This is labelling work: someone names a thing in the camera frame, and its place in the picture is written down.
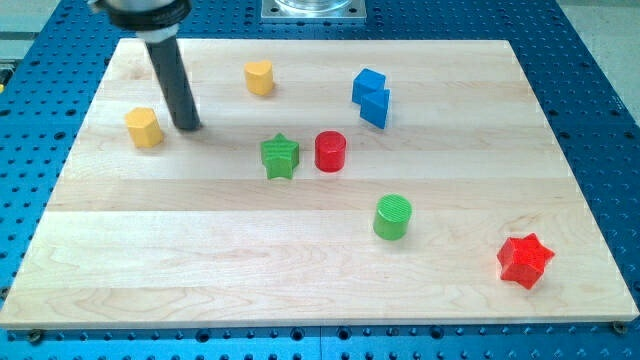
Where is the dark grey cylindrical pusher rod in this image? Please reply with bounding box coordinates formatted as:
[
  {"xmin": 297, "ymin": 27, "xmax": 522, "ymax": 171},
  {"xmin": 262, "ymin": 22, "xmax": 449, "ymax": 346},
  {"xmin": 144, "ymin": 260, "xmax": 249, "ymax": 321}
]
[{"xmin": 145, "ymin": 36, "xmax": 201, "ymax": 131}]

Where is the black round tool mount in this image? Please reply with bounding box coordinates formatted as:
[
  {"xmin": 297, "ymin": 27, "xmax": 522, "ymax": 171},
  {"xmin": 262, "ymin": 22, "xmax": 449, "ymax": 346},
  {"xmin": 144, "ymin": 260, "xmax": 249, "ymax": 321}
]
[{"xmin": 87, "ymin": 0, "xmax": 192, "ymax": 44}]

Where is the yellow hexagon block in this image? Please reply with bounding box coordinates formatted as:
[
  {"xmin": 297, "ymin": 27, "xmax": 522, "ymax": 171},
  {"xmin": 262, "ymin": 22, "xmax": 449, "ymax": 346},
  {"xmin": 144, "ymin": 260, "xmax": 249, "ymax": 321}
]
[{"xmin": 125, "ymin": 107, "xmax": 164, "ymax": 148}]

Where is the green star block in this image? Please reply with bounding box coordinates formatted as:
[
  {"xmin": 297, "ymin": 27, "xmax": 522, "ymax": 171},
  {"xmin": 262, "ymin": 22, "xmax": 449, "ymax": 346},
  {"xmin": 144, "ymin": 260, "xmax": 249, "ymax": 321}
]
[{"xmin": 260, "ymin": 133, "xmax": 300, "ymax": 179}]

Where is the red star block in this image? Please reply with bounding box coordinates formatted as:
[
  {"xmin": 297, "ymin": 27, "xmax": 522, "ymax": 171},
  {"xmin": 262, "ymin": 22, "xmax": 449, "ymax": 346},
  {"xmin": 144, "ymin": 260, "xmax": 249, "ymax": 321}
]
[{"xmin": 496, "ymin": 233, "xmax": 555, "ymax": 290}]

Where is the yellow heart block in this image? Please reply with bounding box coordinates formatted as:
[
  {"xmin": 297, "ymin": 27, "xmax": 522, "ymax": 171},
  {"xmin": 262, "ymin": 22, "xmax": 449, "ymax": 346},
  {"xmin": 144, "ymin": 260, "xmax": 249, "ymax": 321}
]
[{"xmin": 244, "ymin": 60, "xmax": 274, "ymax": 96}]

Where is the blue perforated metal table plate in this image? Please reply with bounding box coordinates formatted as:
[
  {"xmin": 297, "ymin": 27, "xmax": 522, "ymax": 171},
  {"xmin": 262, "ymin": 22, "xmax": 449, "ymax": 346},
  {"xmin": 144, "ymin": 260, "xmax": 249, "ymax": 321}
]
[{"xmin": 1, "ymin": 1, "xmax": 639, "ymax": 359}]

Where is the red cylinder block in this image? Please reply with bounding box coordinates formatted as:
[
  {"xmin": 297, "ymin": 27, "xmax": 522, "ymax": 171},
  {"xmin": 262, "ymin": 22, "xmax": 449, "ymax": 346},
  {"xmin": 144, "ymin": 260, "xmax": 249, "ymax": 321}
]
[{"xmin": 315, "ymin": 131, "xmax": 347, "ymax": 172}]

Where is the blue cube block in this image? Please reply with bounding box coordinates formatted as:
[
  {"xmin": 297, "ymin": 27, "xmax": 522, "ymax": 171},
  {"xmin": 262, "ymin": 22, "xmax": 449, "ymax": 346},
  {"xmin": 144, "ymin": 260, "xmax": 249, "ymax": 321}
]
[{"xmin": 351, "ymin": 68, "xmax": 386, "ymax": 104}]

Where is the light wooden board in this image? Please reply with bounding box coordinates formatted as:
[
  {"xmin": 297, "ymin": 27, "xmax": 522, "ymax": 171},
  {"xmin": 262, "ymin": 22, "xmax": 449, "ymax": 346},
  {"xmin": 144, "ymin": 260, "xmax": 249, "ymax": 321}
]
[{"xmin": 1, "ymin": 39, "xmax": 638, "ymax": 330}]

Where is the blue triangle block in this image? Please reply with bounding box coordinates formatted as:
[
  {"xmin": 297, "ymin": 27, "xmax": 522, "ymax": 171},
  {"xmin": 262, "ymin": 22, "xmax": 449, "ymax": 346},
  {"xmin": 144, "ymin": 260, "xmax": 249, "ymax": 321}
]
[{"xmin": 360, "ymin": 89, "xmax": 391, "ymax": 129}]

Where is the green cylinder block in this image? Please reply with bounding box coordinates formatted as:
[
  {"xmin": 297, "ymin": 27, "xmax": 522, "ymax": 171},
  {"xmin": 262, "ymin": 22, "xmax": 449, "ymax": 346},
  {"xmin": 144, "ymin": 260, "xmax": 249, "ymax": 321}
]
[{"xmin": 373, "ymin": 194, "xmax": 412, "ymax": 241}]

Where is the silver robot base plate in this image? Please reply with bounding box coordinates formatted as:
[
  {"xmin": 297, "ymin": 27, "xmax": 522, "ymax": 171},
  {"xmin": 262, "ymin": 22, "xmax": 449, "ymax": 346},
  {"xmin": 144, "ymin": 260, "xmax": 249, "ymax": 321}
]
[{"xmin": 260, "ymin": 0, "xmax": 367, "ymax": 22}]

